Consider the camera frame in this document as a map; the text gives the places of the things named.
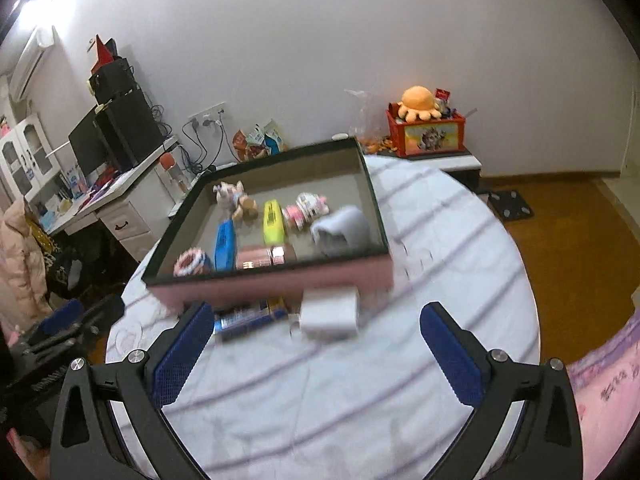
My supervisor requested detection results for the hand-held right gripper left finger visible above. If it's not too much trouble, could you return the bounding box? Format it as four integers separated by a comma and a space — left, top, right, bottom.
49, 301, 216, 480

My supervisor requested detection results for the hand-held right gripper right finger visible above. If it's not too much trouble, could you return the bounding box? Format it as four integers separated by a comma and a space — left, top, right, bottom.
419, 302, 586, 480

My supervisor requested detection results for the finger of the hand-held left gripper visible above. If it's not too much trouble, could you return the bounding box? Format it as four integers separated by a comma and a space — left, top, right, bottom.
75, 294, 126, 335
37, 299, 86, 338

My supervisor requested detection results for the blue and yellow packet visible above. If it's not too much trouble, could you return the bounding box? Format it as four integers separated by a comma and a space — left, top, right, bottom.
214, 297, 290, 341

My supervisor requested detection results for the blue tube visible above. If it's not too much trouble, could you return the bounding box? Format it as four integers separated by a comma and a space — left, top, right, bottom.
214, 220, 238, 272

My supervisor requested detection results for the pink box with black rim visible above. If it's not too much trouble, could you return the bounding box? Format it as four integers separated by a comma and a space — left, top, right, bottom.
141, 136, 395, 313

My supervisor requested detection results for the small white box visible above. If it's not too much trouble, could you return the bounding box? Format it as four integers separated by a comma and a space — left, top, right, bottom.
289, 287, 362, 342

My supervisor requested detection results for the rose gold cylinder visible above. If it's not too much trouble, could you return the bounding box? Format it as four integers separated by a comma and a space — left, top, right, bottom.
235, 244, 297, 270

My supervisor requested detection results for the yellow green bottle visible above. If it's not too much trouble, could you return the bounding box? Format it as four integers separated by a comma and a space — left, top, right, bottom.
262, 200, 287, 247

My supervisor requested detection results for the pig figurine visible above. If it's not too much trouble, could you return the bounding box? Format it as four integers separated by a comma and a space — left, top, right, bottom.
212, 180, 260, 222

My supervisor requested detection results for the pink white block cat toy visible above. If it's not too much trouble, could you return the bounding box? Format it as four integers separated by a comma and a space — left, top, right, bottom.
281, 191, 331, 231

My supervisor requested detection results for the pink coat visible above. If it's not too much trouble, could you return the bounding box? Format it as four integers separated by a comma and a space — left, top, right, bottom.
0, 200, 51, 321

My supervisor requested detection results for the pink building block figure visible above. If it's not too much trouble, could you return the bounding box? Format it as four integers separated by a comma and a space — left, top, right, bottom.
173, 248, 211, 277

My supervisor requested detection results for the white desk with drawers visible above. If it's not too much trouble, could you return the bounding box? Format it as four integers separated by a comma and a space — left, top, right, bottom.
47, 137, 181, 263

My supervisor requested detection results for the glass bottle with orange lid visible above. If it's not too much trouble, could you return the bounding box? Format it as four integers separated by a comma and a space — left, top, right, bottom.
159, 152, 188, 193

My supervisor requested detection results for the white glass door cabinet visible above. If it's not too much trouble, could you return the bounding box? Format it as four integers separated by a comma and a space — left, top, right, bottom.
0, 112, 53, 201

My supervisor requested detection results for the black bathroom scale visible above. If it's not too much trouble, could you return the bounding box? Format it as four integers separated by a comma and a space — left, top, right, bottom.
487, 190, 535, 221

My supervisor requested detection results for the white plug adapter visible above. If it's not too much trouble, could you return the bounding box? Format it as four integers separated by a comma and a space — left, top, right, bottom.
310, 205, 373, 256

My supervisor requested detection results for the pink printed bedsheet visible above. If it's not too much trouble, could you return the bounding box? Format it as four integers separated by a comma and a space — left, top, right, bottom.
567, 305, 640, 480

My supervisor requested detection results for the black monitor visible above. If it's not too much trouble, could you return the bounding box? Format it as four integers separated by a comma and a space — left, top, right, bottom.
67, 110, 118, 176

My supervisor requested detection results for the orange snack bag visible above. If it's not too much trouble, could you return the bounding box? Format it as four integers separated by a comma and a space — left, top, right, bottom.
232, 130, 253, 162

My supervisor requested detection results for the red toy box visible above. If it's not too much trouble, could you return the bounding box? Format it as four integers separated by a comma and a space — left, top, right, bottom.
386, 102, 467, 157

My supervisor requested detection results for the green white snack bag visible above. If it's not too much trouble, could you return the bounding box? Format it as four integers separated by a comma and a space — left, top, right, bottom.
250, 122, 273, 156

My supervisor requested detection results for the black box on tower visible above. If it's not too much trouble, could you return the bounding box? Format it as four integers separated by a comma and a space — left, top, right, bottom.
89, 57, 133, 103

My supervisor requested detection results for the orange plush toy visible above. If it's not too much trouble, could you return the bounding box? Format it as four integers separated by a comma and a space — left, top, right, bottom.
397, 86, 446, 122

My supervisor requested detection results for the white air conditioner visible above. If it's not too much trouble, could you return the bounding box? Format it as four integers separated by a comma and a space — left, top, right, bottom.
9, 25, 56, 101

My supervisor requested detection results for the red triangular object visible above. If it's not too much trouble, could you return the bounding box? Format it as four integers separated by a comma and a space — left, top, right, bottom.
91, 35, 116, 72

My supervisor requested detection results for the clear plastic bag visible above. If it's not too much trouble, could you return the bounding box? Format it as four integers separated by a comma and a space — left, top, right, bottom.
345, 89, 391, 143

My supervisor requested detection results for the black power cable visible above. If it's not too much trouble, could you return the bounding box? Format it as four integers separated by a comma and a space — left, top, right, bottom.
181, 120, 212, 171

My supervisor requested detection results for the white wall socket panel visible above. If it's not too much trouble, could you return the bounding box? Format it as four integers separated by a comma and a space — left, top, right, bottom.
187, 105, 226, 128

